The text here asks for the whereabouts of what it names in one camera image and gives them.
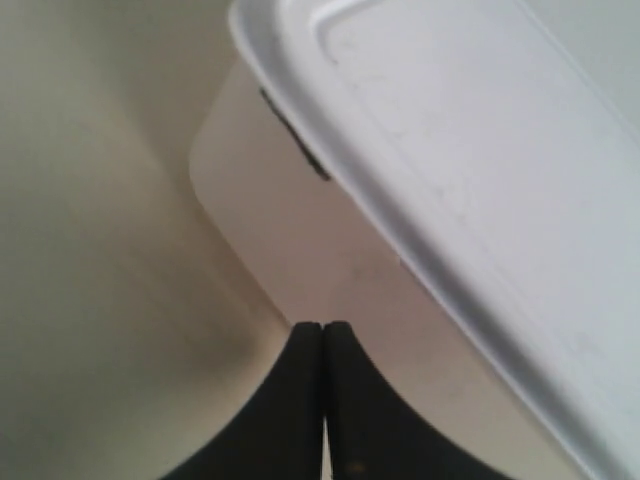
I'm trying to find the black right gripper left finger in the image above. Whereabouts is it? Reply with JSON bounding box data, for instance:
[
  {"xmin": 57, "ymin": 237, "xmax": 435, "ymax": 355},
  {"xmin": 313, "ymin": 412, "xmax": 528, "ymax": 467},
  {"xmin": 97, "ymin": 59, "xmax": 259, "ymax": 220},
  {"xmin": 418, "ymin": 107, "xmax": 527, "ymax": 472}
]
[{"xmin": 165, "ymin": 322, "xmax": 324, "ymax": 480}]

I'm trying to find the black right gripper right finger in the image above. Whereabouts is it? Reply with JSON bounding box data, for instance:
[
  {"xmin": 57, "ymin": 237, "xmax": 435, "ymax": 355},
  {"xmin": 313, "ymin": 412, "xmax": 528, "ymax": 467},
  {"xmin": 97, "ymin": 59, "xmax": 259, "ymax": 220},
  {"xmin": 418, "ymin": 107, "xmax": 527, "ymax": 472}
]
[{"xmin": 323, "ymin": 322, "xmax": 505, "ymax": 480}]

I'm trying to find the white lidded plastic container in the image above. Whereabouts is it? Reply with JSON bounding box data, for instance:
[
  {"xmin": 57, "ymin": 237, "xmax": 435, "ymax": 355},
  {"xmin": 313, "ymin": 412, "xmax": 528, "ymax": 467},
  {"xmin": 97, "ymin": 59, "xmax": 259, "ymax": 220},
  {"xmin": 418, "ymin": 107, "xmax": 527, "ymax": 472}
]
[{"xmin": 190, "ymin": 1, "xmax": 639, "ymax": 479}]

